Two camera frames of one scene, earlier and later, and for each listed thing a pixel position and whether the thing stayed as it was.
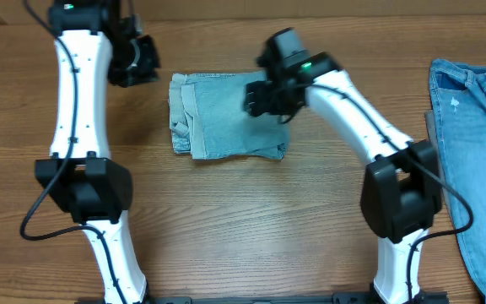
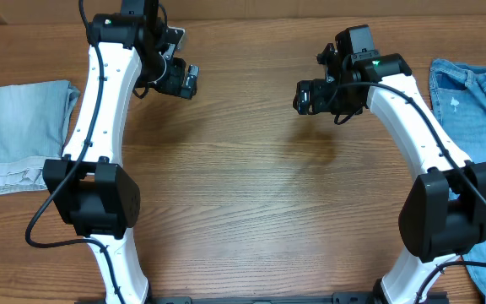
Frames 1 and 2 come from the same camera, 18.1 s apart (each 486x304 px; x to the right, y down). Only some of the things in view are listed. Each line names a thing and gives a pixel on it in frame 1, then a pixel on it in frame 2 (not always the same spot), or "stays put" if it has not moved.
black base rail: [342, 298] stays put
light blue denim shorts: [208, 118] → [16, 127]
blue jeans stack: [473, 117] stays put
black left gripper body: [132, 65] → [171, 82]
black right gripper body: [257, 100] → [305, 98]
